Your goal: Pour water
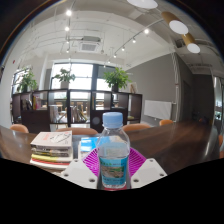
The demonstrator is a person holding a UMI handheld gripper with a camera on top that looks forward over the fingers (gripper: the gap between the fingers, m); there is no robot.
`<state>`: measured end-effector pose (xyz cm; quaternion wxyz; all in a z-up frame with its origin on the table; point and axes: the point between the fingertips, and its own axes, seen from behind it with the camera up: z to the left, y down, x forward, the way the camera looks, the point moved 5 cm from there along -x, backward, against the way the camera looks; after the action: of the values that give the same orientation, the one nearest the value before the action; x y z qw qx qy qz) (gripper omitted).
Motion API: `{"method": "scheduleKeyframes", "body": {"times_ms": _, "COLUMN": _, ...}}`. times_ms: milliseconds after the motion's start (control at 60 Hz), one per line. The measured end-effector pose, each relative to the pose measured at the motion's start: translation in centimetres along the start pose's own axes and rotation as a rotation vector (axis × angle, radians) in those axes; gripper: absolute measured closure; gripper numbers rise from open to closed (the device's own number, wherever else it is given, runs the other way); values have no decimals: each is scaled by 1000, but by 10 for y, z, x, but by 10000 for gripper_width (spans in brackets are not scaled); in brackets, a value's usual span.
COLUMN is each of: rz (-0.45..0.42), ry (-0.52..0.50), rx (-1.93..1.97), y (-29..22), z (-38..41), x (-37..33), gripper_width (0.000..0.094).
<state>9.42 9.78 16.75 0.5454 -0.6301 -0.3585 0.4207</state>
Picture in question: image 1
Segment round ceiling panel lights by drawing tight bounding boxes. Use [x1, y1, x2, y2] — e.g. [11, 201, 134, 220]
[126, 0, 202, 54]

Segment dark-spined book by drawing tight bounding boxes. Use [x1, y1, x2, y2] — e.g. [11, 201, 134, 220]
[31, 145, 74, 157]

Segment large white red-edged book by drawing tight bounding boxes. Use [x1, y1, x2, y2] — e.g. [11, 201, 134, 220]
[29, 158, 71, 170]

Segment bushy potted green plant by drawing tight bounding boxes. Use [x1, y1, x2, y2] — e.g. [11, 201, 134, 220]
[15, 68, 38, 94]

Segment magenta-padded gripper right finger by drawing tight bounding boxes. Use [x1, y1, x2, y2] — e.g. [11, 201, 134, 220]
[128, 147, 168, 190]

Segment clear blue-capped water bottle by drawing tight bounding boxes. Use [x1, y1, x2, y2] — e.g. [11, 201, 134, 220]
[96, 111, 131, 190]

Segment white-covered book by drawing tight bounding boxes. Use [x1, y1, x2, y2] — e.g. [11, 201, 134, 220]
[30, 130, 73, 149]

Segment ceiling track spotlights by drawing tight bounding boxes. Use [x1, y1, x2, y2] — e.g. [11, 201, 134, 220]
[64, 9, 151, 59]

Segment yellow-spined book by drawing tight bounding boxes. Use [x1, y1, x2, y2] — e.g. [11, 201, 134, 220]
[30, 153, 74, 163]

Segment ceiling air conditioner unit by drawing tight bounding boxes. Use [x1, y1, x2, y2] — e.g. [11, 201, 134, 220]
[79, 35, 102, 53]

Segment white wall panel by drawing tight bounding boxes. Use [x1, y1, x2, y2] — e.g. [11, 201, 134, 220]
[143, 99, 173, 120]

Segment small white-potted green plant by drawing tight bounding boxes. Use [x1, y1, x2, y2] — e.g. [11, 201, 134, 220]
[51, 68, 77, 89]

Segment dark-potted leafy green plant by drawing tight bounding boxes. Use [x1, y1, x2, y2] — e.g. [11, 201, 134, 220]
[102, 67, 132, 93]

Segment low dark cubby shelf unit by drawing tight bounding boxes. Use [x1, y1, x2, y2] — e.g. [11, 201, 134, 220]
[11, 89, 144, 134]

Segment orange chairs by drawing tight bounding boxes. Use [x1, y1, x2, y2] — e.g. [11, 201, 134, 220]
[9, 119, 224, 159]

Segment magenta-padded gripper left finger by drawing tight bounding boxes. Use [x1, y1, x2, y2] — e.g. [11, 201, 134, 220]
[60, 147, 101, 190]

